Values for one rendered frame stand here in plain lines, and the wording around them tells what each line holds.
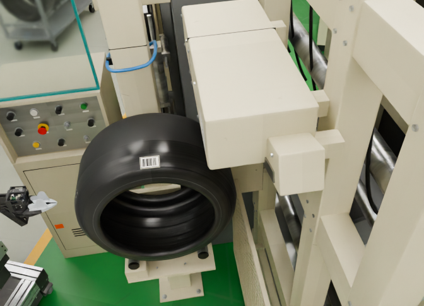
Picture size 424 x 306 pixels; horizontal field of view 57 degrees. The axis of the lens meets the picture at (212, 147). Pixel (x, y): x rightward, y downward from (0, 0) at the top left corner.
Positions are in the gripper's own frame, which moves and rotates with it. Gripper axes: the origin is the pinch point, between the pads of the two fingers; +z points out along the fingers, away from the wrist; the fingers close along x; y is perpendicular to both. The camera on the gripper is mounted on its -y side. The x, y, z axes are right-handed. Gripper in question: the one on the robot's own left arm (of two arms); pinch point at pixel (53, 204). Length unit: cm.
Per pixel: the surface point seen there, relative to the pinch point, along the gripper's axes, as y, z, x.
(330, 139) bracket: 57, 77, -36
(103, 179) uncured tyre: 21.6, 20.7, -10.1
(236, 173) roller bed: -9, 72, 20
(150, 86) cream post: 32, 37, 26
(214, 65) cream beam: 64, 53, -14
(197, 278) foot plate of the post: -114, 59, 32
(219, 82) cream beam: 64, 53, -23
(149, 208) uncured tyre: -23.2, 33.6, 14.9
